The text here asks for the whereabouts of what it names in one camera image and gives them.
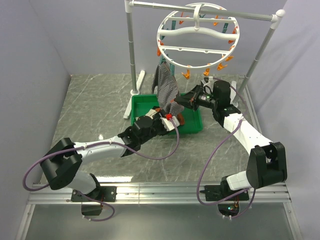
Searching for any aluminium mounting rail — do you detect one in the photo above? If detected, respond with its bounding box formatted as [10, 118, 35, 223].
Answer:
[27, 182, 292, 205]

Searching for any teal clothes peg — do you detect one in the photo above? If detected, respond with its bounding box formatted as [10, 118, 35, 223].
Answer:
[159, 56, 166, 65]
[169, 63, 175, 76]
[171, 20, 177, 31]

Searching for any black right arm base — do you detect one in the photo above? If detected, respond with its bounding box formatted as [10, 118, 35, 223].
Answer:
[199, 185, 249, 202]

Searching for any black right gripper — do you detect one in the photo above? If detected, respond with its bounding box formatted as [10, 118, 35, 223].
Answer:
[174, 84, 218, 112]

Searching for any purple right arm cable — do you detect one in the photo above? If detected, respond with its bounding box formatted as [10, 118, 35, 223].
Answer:
[196, 77, 256, 220]

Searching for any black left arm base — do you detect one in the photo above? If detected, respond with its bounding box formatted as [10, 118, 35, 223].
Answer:
[71, 186, 117, 203]

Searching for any grey striped boxer underwear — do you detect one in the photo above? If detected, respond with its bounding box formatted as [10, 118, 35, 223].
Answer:
[151, 62, 184, 117]

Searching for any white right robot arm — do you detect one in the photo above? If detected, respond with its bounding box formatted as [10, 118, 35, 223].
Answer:
[175, 80, 288, 200]

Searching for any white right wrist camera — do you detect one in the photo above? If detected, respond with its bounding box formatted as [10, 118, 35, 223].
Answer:
[201, 76, 214, 88]

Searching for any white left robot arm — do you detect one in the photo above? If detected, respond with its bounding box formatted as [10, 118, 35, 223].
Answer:
[40, 113, 174, 201]

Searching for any white grey drying rack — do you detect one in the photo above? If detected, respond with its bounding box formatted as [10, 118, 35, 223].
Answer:
[122, 0, 286, 120]

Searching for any white round clip hanger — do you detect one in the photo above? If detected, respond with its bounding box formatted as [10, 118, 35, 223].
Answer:
[157, 2, 240, 70]

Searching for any orange white underwear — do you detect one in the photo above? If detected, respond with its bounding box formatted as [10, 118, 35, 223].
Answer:
[145, 106, 186, 126]

